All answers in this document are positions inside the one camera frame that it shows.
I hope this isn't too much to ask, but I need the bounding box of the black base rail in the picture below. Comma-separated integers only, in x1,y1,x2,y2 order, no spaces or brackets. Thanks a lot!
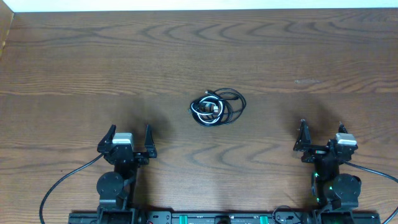
68,210,381,224

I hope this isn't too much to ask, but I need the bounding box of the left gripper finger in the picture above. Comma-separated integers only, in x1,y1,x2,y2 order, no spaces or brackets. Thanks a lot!
97,124,116,152
144,124,155,153

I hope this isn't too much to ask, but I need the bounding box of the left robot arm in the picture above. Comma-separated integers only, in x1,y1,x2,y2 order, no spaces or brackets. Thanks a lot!
96,124,157,224

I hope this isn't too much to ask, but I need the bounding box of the black usb cable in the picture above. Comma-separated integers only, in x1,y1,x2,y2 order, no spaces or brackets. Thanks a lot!
189,88,247,128

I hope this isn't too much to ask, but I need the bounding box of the white usb cable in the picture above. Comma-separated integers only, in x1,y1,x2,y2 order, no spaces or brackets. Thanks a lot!
190,95,224,123

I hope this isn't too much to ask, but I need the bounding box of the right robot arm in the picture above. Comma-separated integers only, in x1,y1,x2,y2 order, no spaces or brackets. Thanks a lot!
293,119,361,223

